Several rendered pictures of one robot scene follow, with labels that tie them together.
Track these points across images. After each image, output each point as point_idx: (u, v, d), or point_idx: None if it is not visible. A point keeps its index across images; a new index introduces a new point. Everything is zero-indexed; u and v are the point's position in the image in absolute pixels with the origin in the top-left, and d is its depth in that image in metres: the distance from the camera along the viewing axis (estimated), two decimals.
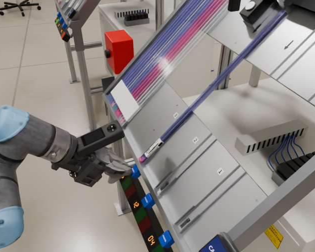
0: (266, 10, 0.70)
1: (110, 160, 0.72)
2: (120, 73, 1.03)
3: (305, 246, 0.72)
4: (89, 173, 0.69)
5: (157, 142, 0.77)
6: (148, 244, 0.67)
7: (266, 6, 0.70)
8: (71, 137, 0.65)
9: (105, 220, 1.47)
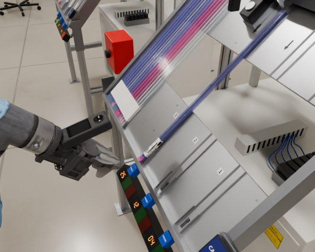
0: (266, 10, 0.70)
1: (98, 153, 0.69)
2: (120, 73, 1.03)
3: (305, 246, 0.72)
4: (75, 166, 0.66)
5: (156, 142, 0.76)
6: (148, 244, 0.67)
7: (266, 6, 0.70)
8: (56, 128, 0.62)
9: (105, 220, 1.47)
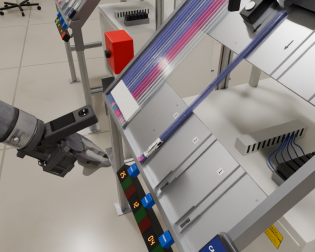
0: (266, 10, 0.70)
1: (84, 148, 0.67)
2: (120, 73, 1.03)
3: (305, 246, 0.72)
4: (60, 162, 0.64)
5: (156, 142, 0.76)
6: (148, 244, 0.67)
7: (266, 6, 0.70)
8: (38, 121, 0.59)
9: (105, 220, 1.47)
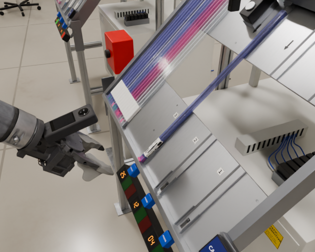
0: (266, 10, 0.70)
1: (84, 148, 0.66)
2: (120, 73, 1.03)
3: (305, 246, 0.72)
4: (60, 161, 0.64)
5: (156, 142, 0.76)
6: (148, 244, 0.67)
7: (266, 6, 0.70)
8: (38, 121, 0.59)
9: (105, 220, 1.47)
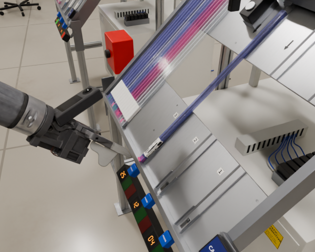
0: (266, 10, 0.70)
1: (94, 131, 0.66)
2: (120, 73, 1.03)
3: (305, 246, 0.72)
4: (74, 145, 0.62)
5: (156, 142, 0.76)
6: (148, 244, 0.67)
7: (266, 6, 0.70)
8: (46, 105, 0.60)
9: (105, 220, 1.47)
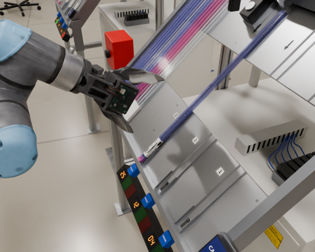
0: (266, 10, 0.70)
1: None
2: None
3: (305, 246, 0.72)
4: None
5: (156, 142, 0.76)
6: (148, 244, 0.67)
7: (266, 6, 0.70)
8: None
9: (105, 220, 1.47)
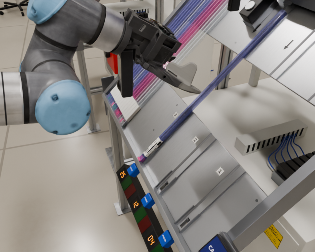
0: (266, 10, 0.70)
1: None
2: None
3: (305, 246, 0.72)
4: None
5: (156, 142, 0.76)
6: (148, 244, 0.67)
7: (266, 6, 0.70)
8: None
9: (105, 220, 1.47)
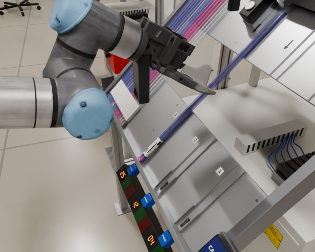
0: (266, 10, 0.70)
1: None
2: (120, 73, 1.03)
3: (305, 246, 0.72)
4: None
5: (156, 142, 0.76)
6: (148, 244, 0.67)
7: (266, 6, 0.70)
8: None
9: (105, 220, 1.47)
